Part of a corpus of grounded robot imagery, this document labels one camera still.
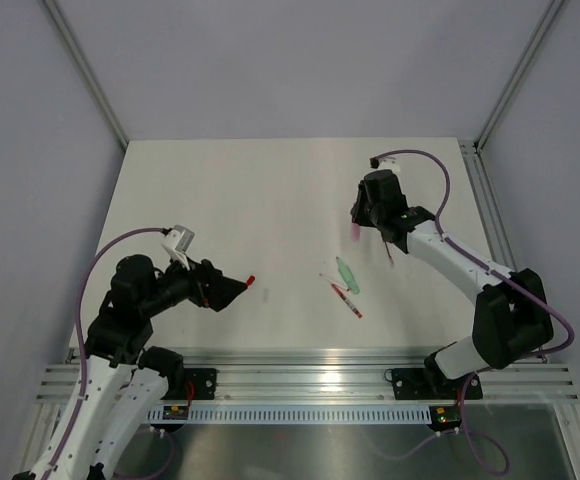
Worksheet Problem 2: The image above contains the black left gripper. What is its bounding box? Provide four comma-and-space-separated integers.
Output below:
141, 248, 247, 317

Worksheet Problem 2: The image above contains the red grip gel pen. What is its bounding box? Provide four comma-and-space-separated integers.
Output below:
384, 241, 395, 268

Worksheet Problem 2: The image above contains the red ink clear pen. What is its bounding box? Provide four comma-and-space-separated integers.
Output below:
330, 283, 363, 319

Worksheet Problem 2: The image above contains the thin white red marker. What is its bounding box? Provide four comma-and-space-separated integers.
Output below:
319, 273, 350, 291

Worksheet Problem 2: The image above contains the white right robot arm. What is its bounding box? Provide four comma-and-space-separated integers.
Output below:
351, 170, 554, 396

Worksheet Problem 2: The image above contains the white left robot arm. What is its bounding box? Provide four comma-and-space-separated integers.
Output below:
17, 255, 251, 479

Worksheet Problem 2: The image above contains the green highlighter pen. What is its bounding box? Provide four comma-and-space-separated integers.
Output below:
336, 256, 360, 295

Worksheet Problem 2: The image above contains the left circuit board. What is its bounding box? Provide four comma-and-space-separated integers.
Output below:
162, 405, 189, 423

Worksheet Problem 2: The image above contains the circuit board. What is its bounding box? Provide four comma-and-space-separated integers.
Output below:
162, 405, 189, 423
429, 406, 462, 430

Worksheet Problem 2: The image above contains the right circuit board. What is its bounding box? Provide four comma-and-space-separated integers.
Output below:
429, 406, 462, 430

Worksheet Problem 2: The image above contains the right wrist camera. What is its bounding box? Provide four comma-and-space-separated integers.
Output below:
369, 156, 401, 174

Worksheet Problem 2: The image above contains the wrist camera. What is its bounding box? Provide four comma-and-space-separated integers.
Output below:
162, 225, 195, 269
369, 156, 401, 174

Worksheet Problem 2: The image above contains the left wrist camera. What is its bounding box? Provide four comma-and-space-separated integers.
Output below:
162, 225, 195, 269

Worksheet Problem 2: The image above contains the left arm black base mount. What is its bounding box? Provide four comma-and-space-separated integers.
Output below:
162, 368, 218, 401

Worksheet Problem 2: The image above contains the white slotted cable duct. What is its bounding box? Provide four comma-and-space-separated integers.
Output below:
147, 405, 430, 425

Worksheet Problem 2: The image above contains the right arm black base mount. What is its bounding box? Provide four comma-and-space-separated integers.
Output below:
383, 367, 484, 401

